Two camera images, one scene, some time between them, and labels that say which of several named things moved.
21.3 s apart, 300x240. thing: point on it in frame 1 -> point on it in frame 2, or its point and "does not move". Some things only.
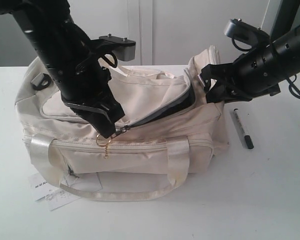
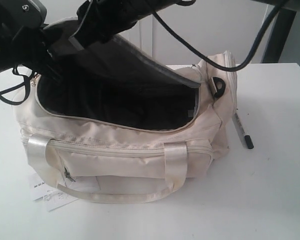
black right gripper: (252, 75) -> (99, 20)
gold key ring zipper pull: (106, 156) -> (34, 81)
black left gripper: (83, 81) -> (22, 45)
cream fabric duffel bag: (173, 131) does not move
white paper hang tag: (56, 197) does not move
